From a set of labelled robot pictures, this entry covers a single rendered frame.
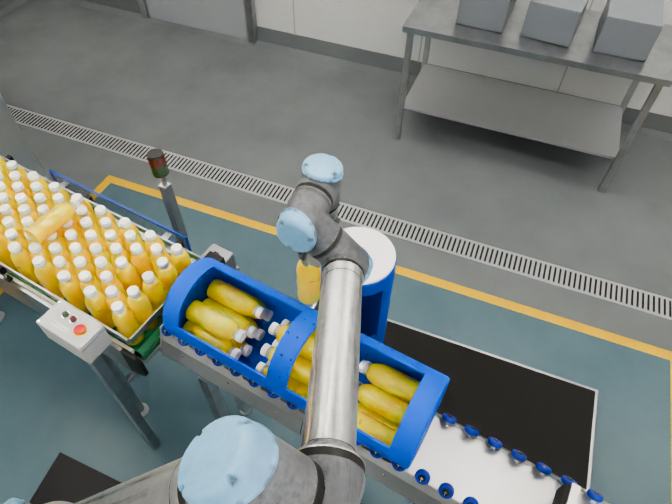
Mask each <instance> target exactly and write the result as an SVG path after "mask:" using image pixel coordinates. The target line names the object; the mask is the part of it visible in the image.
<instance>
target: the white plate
mask: <svg viewBox="0 0 672 504"><path fill-rule="evenodd" d="M344 230H345V231H346V232H347V233H348V234H349V235H350V236H351V237H352V238H353V239H354V240H355V241H356V242H357V243H358V244H359V245H360V246H361V247H363V248H364V249H365V250H366V251H367V252H368V254H369V255H370V256H371V258H372V260H373V269H372V271H371V274H370V276H369V278H368V279H367V280H366V281H365V282H364V283H363V284H362V285H367V284H372V283H375V282H378V281H380V280H382V279H383V278H385V277H386V276H387V275H388V274H389V273H390V272H391V271H392V269H393V267H394V265H395V261H396V252H395V248H394V246H393V244H392V243H391V241H390V240H389V239H388V238H387V237H386V236H385V235H383V234H382V233H380V232H378V231H376V230H374V229H371V228H366V227H349V228H345V229H344Z"/></svg>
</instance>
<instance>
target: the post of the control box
mask: <svg viewBox="0 0 672 504"><path fill-rule="evenodd" d="M88 364H89V363H88ZM89 365H90V366H91V368H92V369H93V370H94V372H95V373H96V374H97V376H98V377H99V378H100V380H101V381H102V383H103V384H104V385H105V387H106V388H107V389H108V391H109V392H110V393H111V395H112V396H113V397H114V399H115V400H116V401H117V403H118V404H119V405H120V407H121V408H122V409H123V411H124V412H125V413H126V415H127V416H128V417H129V419H130V420H131V422H132V423H133V424H134V426H135V427H136V428H137V430H138V431H139V432H140V434H141V435H142V436H143V438H144V439H145V440H146V442H147V443H148V444H149V446H150V447H152V448H153V449H155V450H156V449H157V448H158V447H159V445H160V444H161V442H160V441H159V439H158V438H157V436H156V435H155V433H154V432H153V430H152V429H151V427H150V426H149V425H148V423H147V422H146V420H145V419H144V417H143V416H142V414H141V413H140V411H139V410H138V409H137V407H136V406H135V404H134V403H133V401H132V400H131V398H130V397H129V395H128V394H127V392H126V391H125V390H124V388H123V387H122V385H121V384H120V382H119V381H118V379H117V378H116V376H115V375H114V374H113V372H112V371H111V369H110V368H109V366H108V365H107V363H106V362H105V360H104V359H103V358H102V356H101V355H99V356H98V357H97V358H96V359H95V360H94V361H93V362H92V363H91V364H89Z"/></svg>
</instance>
